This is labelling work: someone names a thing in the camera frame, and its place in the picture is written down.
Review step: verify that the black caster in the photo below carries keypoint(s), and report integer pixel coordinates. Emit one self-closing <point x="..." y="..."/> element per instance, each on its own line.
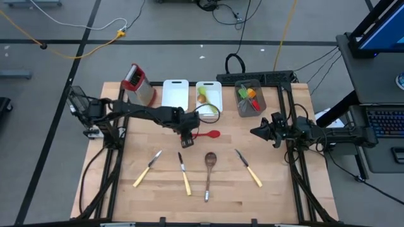
<point x="4" y="105"/>

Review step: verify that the white box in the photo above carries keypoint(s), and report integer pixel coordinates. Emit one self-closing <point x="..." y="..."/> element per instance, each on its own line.
<point x="341" y="127"/>

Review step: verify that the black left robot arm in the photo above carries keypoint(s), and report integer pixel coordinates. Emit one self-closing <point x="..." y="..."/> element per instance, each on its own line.
<point x="139" y="112"/>

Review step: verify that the gold metal spoon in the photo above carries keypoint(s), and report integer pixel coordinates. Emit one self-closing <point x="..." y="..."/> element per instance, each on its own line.
<point x="202" y="98"/>

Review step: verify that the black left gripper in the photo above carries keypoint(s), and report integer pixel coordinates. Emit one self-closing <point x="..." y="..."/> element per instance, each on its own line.
<point x="186" y="121"/>

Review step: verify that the computer monitor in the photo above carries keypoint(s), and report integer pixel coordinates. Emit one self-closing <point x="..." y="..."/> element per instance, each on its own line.
<point x="385" y="31"/>

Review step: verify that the grey computer desk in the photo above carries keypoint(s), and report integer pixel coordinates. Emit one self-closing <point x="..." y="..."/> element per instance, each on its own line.
<point x="372" y="79"/>

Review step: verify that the round blue white object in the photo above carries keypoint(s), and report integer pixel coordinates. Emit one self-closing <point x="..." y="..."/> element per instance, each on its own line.
<point x="401" y="81"/>

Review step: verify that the brown wooden spoon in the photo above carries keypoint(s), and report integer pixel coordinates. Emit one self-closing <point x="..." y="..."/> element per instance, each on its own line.
<point x="210" y="158"/>

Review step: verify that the grey table foot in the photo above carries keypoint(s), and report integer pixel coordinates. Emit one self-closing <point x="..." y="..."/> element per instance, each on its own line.
<point x="31" y="3"/>
<point x="15" y="75"/>

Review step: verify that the red and steel box grater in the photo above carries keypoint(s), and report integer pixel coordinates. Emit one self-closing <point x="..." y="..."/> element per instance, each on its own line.
<point x="140" y="91"/>

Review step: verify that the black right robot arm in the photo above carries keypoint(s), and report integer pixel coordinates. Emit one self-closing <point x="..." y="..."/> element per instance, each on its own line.
<point x="341" y="137"/>

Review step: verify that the red silicone spoon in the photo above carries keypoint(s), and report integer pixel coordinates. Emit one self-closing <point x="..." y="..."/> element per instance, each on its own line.
<point x="213" y="134"/>

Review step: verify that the small black desk gadget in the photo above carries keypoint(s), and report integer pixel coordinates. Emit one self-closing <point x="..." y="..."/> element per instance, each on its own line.
<point x="398" y="155"/>

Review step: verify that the smoky transparent plastic bin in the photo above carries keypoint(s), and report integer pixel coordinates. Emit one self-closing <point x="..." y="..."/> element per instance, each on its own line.
<point x="260" y="94"/>

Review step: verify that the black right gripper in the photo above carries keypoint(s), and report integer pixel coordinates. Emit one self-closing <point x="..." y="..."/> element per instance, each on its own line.
<point x="288" y="129"/>

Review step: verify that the black backlit keyboard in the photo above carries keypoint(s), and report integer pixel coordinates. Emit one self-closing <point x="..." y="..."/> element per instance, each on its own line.
<point x="388" y="123"/>

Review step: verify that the green silicone spoon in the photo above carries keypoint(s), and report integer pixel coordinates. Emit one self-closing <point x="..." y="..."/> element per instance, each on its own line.
<point x="202" y="90"/>

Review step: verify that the white plastic bin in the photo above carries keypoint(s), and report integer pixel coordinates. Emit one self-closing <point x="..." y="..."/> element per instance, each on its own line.
<point x="175" y="94"/>
<point x="216" y="97"/>

